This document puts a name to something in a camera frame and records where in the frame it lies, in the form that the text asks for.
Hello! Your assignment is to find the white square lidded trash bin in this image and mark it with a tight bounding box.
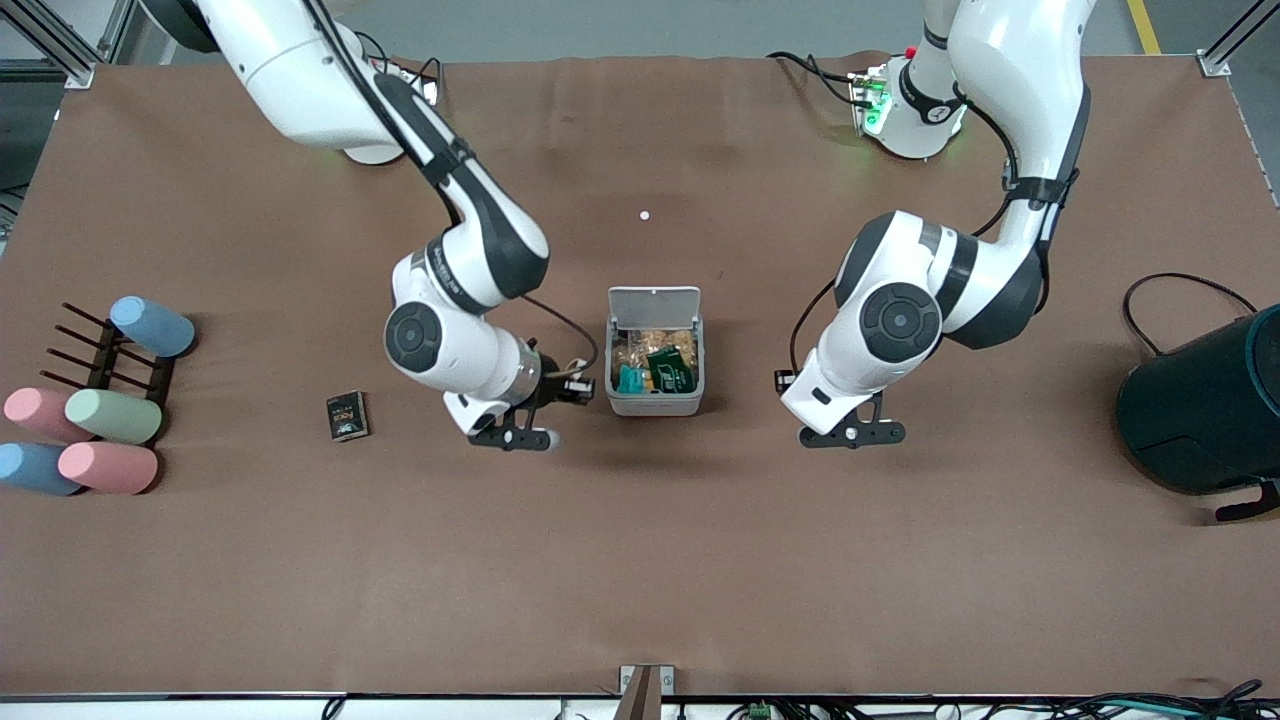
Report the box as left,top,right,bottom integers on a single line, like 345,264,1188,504
605,285,706,418

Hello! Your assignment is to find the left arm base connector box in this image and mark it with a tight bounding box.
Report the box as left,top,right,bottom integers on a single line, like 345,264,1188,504
848,64,894,138

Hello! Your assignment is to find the small black card box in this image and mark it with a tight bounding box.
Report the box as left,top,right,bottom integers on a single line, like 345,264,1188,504
326,391,370,443

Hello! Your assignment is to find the golden crumpled wrapper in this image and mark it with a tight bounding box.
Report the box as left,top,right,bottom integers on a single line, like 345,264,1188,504
613,327,696,369

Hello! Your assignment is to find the brown table cover sheet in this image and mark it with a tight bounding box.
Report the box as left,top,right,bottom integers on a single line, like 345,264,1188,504
0,52,1280,699

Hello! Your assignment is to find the dark teal cylindrical container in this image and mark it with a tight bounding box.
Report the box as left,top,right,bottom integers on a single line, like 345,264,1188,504
1116,304,1280,497

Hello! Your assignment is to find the light blue plastic cup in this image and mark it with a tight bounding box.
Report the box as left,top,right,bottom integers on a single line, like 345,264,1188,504
108,295,198,359
0,442,87,498

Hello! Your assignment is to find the light green plastic cup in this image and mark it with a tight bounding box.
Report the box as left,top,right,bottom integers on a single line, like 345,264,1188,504
64,388,164,447

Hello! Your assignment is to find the black pronged cup rack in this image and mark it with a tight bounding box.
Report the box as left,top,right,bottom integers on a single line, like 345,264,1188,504
40,302,179,443

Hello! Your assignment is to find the pink plastic cup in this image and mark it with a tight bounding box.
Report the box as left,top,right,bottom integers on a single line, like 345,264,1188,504
57,441,160,497
3,387,97,444

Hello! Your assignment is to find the black curved stand foot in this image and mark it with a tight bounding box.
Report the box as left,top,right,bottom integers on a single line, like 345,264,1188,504
1214,480,1280,524

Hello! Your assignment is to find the thin black looped cable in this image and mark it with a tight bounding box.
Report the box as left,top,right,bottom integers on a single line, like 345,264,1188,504
1121,272,1259,358

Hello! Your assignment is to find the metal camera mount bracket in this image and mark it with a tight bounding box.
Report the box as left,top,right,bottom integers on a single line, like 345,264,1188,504
612,664,677,720

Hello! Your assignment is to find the black left arm base cable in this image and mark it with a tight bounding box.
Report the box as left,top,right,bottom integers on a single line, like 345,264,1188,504
767,50,863,107

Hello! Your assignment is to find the black arm base cable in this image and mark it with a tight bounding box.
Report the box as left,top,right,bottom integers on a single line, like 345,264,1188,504
767,50,863,107
355,30,444,89

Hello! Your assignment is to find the black right arm base cable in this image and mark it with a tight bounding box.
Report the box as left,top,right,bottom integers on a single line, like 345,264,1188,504
355,30,444,89

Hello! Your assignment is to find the tangled black cable bundle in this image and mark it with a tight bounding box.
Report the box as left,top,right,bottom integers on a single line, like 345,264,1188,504
1040,680,1280,720

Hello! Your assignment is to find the aluminium frame post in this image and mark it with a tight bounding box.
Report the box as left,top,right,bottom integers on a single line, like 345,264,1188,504
0,0,136,91
1194,0,1280,80

